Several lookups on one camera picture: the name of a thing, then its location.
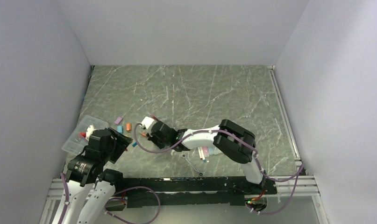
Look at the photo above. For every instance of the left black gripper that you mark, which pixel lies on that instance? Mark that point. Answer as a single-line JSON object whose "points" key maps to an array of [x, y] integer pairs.
{"points": [[122, 142]]}

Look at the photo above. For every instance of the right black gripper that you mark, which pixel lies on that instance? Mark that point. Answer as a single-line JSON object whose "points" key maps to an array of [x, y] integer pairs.
{"points": [[152, 137]]}

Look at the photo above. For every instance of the blue highlighter cap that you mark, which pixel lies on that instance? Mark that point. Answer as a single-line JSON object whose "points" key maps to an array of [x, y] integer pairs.
{"points": [[120, 129]]}

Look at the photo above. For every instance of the orange highlighter cap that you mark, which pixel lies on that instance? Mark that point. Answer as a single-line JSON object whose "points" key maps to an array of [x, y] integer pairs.
{"points": [[128, 127]]}

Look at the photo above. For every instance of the pink highlighter cap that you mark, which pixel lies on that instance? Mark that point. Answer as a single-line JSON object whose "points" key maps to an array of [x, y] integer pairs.
{"points": [[118, 120]]}

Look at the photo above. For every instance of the red capped white marker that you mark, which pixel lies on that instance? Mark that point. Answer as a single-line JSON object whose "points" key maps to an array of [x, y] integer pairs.
{"points": [[201, 155]]}

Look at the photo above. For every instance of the blue capped white marker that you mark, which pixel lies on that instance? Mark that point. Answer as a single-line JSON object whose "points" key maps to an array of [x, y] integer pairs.
{"points": [[203, 154]]}

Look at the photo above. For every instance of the pink highlighter body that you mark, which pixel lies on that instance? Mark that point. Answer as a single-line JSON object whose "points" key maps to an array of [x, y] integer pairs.
{"points": [[206, 153]]}

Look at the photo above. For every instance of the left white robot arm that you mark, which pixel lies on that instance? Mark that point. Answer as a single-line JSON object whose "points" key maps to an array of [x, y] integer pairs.
{"points": [[87, 184]]}

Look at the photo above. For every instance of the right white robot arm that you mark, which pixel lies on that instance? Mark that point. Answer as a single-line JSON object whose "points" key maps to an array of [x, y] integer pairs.
{"points": [[234, 141]]}

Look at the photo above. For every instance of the clear plastic parts box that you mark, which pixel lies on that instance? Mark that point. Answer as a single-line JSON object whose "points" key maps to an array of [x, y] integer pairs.
{"points": [[80, 136]]}

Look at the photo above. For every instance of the silver ratchet wrench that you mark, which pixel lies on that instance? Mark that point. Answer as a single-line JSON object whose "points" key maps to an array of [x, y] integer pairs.
{"points": [[200, 174]]}

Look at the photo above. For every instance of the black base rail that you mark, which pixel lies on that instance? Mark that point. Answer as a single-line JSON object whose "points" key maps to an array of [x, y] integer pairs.
{"points": [[232, 190]]}

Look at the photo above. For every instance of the aluminium side rail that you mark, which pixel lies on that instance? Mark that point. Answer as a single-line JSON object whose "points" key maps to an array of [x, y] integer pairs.
{"points": [[293, 145]]}

